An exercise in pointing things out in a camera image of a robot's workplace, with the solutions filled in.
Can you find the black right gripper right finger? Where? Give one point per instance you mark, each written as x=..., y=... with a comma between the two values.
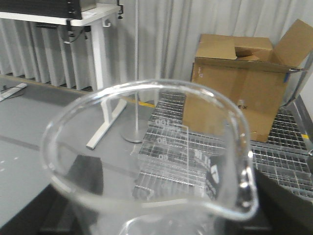
x=280, y=213

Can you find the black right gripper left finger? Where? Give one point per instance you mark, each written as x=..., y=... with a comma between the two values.
x=53, y=213

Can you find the clear glass beaker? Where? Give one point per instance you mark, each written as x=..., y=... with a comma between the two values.
x=152, y=157

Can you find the sign on metal stand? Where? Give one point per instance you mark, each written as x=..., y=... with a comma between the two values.
x=135, y=73

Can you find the metal grating stack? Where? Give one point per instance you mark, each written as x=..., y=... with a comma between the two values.
x=282, y=159

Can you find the brown cardboard box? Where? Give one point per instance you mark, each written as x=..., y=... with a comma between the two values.
x=251, y=72

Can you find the grey curtain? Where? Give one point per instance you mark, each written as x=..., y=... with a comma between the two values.
x=169, y=31

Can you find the black pegboard with parts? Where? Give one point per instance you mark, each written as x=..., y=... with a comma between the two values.
x=69, y=9

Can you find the white frame table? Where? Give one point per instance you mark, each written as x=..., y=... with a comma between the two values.
x=95, y=18

